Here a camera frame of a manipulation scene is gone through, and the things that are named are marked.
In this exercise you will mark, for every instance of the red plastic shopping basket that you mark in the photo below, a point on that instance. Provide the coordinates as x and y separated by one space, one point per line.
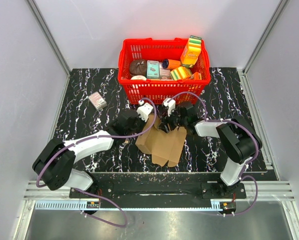
158 50

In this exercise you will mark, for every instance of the aluminium front rail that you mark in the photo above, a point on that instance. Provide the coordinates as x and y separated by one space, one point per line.
112 199

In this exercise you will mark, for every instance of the small pink card box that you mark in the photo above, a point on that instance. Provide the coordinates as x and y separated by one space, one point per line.
97 101

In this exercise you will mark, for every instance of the orange blue capped bottle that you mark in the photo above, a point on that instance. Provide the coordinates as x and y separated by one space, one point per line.
171 64

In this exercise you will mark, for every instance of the small orange box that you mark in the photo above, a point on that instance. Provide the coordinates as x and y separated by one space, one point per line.
196 76

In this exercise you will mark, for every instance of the teal small box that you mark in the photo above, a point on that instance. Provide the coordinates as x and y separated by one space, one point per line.
153 69

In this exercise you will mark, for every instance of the pink white packet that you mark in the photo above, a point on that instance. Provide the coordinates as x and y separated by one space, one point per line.
164 74

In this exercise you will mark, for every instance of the yellow green sponge pack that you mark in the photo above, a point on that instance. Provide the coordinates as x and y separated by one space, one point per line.
180 73

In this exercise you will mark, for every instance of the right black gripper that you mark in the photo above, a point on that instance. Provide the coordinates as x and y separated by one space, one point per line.
165 120

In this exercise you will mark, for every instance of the brown cardboard box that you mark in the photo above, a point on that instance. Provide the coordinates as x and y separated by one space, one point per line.
164 148

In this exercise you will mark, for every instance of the tall orange sponge pack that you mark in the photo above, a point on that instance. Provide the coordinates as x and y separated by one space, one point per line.
191 51

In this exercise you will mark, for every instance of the right aluminium corner post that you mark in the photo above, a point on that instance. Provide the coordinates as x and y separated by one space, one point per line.
282 4

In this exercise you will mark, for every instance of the white round container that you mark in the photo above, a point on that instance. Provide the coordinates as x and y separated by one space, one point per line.
138 77

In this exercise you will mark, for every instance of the aluminium corner post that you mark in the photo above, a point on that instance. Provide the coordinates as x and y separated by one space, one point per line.
282 4
34 8

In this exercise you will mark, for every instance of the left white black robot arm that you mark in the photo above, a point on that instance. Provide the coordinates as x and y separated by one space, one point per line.
55 164

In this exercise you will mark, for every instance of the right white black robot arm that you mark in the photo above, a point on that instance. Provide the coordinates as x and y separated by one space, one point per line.
238 138

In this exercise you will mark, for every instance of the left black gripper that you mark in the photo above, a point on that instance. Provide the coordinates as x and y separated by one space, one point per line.
143 122

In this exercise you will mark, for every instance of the brown round bun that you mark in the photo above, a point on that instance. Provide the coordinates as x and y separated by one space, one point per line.
138 67

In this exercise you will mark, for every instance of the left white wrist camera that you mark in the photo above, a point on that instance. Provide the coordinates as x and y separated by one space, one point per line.
144 110

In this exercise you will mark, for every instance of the left aluminium corner post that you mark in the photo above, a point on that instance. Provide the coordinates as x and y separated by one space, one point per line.
34 8

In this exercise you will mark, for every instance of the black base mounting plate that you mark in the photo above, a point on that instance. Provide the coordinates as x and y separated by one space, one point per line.
157 190

